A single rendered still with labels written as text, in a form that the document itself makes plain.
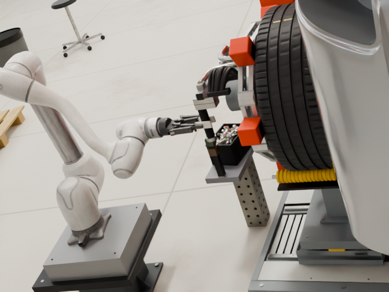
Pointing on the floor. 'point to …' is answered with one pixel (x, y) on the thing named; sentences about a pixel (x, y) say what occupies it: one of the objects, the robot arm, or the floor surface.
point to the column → (252, 197)
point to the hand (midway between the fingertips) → (205, 122)
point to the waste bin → (11, 44)
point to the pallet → (14, 116)
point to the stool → (73, 27)
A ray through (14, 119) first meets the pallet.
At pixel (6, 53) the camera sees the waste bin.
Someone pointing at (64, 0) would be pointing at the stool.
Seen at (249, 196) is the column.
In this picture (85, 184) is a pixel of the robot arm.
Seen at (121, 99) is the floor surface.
